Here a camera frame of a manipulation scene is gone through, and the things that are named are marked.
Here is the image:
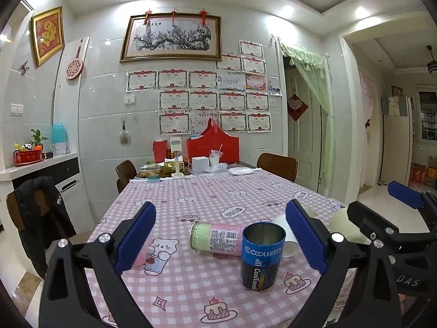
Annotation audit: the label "framed plum blossom painting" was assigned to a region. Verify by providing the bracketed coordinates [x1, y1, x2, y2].
[119, 14, 223, 63]

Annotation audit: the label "pink checked tablecloth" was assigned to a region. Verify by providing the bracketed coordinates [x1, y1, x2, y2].
[84, 167, 374, 328]

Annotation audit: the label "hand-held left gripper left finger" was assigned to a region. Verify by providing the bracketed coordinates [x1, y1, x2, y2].
[39, 202, 158, 328]

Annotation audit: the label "white refrigerator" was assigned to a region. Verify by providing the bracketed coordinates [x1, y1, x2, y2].
[381, 96, 416, 182]

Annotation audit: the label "white paper cup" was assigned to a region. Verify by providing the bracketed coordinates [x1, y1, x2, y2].
[272, 212, 302, 259]

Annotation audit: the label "pink round hanging ornament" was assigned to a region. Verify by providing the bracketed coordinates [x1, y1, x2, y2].
[66, 37, 85, 80]

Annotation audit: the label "group of award certificates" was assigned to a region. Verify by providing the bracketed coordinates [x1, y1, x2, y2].
[126, 40, 274, 136]

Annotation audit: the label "blue black tin cup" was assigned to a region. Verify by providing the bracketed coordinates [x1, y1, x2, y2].
[240, 222, 287, 291]

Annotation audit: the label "white square box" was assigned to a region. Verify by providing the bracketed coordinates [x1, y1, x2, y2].
[191, 157, 209, 173]

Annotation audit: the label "white desk lamp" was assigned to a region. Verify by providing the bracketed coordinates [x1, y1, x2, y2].
[169, 137, 185, 178]

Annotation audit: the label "pink curtain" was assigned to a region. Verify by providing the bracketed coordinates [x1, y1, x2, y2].
[358, 70, 379, 144]

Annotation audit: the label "black jacket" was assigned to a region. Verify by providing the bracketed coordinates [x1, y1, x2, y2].
[14, 176, 78, 279]

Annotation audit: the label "light green curtain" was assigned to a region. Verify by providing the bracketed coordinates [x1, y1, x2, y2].
[279, 42, 337, 194]

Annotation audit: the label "red tray with plant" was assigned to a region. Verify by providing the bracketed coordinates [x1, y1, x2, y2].
[13, 148, 47, 166]

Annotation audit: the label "framed red gold picture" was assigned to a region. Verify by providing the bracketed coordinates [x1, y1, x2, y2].
[30, 6, 66, 68]

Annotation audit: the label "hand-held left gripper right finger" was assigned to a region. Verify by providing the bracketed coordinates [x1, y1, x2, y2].
[285, 199, 401, 328]

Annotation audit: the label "red paper bag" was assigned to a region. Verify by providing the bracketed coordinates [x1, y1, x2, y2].
[152, 140, 168, 164]

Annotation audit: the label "cardboard boxes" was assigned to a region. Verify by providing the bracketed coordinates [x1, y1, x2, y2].
[409, 156, 437, 189]

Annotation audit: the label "green potted plant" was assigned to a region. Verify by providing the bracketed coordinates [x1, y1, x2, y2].
[29, 129, 49, 151]

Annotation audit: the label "white counter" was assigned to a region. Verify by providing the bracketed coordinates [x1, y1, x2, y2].
[0, 152, 80, 182]

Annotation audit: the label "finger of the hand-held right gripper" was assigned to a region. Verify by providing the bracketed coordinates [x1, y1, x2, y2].
[387, 181, 437, 227]
[346, 200, 415, 251]

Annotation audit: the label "brown wooden chair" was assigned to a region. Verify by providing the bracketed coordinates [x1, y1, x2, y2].
[115, 160, 138, 194]
[6, 189, 48, 232]
[256, 153, 299, 183]

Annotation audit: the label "pink green can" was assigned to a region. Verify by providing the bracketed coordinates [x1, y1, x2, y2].
[189, 221, 249, 257]

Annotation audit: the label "white door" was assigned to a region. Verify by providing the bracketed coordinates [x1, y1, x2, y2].
[285, 68, 323, 182]

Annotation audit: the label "white cup with straws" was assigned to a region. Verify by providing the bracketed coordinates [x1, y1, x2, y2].
[208, 144, 224, 169]

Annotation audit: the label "plate of food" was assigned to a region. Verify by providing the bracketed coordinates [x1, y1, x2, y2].
[135, 165, 161, 179]

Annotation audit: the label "red diamond door decoration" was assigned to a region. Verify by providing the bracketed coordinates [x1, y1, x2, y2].
[287, 92, 309, 122]

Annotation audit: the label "hanging round brush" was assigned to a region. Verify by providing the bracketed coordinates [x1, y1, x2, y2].
[119, 120, 131, 146]

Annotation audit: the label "red gift box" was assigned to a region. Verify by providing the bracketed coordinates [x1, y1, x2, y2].
[187, 118, 240, 165]

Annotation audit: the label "light blue humidifier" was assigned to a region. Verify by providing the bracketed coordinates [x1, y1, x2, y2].
[51, 123, 70, 155]

